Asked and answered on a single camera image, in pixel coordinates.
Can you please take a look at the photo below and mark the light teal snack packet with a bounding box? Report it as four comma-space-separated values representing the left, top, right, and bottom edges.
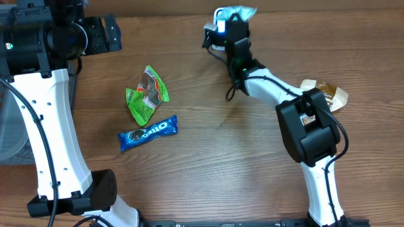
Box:
219, 6, 258, 21

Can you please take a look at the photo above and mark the green snack packet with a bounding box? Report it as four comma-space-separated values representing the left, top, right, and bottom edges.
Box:
126, 65, 170, 127

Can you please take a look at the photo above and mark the blue Oreo cookie pack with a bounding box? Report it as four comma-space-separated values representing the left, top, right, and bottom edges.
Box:
117, 115, 178, 152

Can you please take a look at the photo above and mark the brown paper bread bag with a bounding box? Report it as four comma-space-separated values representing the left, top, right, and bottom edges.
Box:
300, 79, 348, 112

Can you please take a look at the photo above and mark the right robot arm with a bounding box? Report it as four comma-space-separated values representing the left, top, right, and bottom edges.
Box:
203, 8, 348, 226

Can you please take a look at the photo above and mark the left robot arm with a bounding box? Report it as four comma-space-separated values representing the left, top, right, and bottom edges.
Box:
1, 0, 141, 226

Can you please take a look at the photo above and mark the white barcode scanner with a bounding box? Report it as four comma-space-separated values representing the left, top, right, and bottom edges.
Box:
212, 7, 225, 51

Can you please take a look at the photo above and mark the grey plastic mesh basket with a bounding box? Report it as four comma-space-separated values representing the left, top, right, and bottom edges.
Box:
0, 8, 78, 166

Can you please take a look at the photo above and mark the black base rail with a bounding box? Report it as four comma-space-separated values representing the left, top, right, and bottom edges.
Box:
139, 218, 370, 227

